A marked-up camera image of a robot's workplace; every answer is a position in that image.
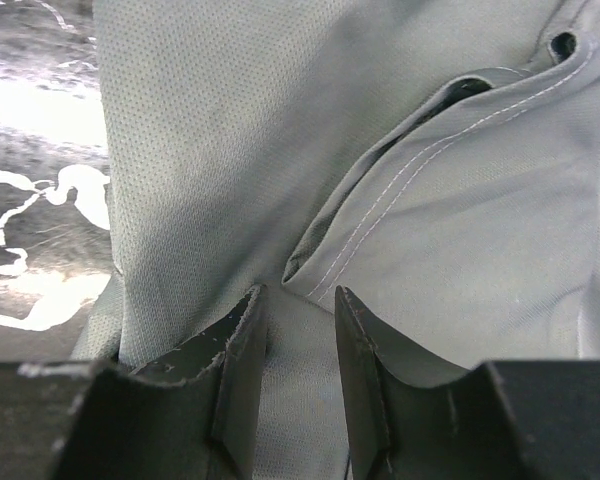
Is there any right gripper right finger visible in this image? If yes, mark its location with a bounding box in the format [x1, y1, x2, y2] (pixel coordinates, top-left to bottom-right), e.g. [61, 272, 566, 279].
[335, 288, 600, 479]

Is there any grey t shirt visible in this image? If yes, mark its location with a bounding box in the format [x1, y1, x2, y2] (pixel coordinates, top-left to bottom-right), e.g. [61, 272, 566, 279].
[73, 1, 600, 479]

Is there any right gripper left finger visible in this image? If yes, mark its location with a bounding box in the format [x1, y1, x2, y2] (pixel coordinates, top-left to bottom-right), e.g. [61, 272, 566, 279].
[0, 286, 268, 479]

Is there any black marble pattern mat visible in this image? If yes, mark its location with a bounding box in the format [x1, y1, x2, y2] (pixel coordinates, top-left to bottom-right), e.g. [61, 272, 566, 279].
[0, 1, 111, 362]

